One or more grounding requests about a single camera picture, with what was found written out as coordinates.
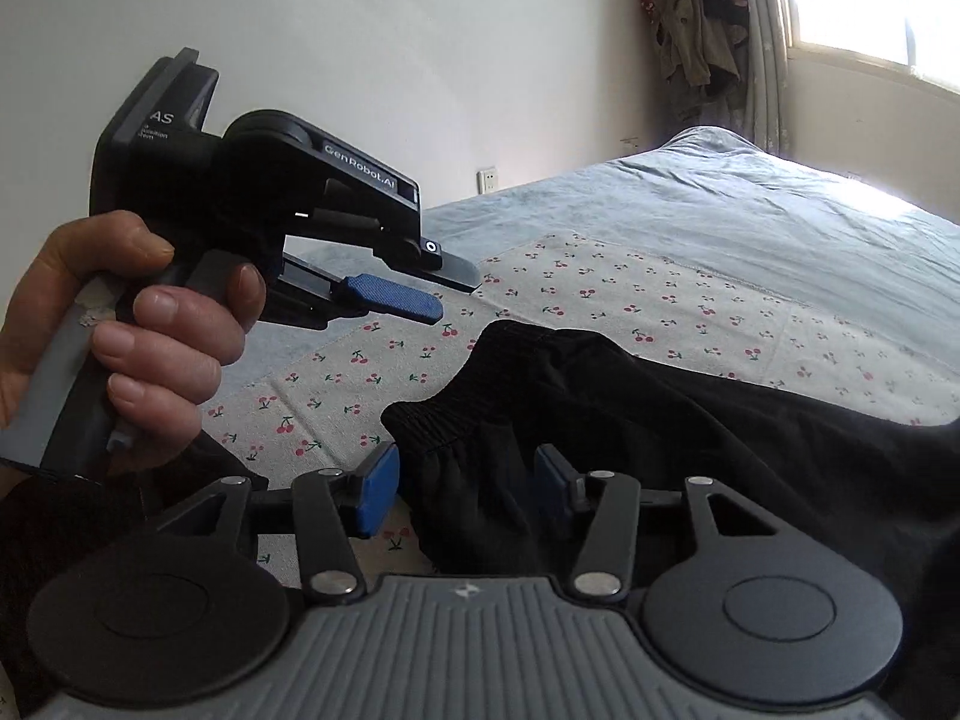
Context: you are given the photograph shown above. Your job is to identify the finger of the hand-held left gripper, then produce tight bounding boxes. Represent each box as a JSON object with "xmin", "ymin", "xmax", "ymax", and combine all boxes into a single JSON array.
[
  {"xmin": 298, "ymin": 205, "xmax": 481, "ymax": 295},
  {"xmin": 265, "ymin": 253, "xmax": 445, "ymax": 332}
]

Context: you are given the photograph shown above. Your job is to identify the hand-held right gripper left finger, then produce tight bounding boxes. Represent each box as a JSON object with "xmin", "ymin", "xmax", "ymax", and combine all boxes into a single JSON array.
[{"xmin": 154, "ymin": 441, "xmax": 402, "ymax": 605}]

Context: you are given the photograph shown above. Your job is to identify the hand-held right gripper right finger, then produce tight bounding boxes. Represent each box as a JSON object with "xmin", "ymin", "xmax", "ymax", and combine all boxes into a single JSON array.
[{"xmin": 534, "ymin": 444, "xmax": 796, "ymax": 605}]

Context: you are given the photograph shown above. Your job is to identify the black pants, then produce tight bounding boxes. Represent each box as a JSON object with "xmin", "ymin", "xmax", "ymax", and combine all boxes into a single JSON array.
[{"xmin": 381, "ymin": 319, "xmax": 960, "ymax": 720}]

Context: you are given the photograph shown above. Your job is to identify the person's left hand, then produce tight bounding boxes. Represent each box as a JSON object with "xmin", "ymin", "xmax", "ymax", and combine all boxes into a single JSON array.
[{"xmin": 0, "ymin": 210, "xmax": 269, "ymax": 479}]

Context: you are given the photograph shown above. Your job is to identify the bed with blue sheet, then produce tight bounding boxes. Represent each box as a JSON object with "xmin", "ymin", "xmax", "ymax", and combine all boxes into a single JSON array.
[{"xmin": 199, "ymin": 124, "xmax": 960, "ymax": 593}]

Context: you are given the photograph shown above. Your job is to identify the khaki hanging jacket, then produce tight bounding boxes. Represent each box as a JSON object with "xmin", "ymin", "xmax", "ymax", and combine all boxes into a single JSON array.
[{"xmin": 651, "ymin": 0, "xmax": 715, "ymax": 95}]

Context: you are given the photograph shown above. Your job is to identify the grey patterned curtain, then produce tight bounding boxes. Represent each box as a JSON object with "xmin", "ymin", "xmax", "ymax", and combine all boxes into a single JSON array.
[{"xmin": 733, "ymin": 0, "xmax": 797, "ymax": 160}]

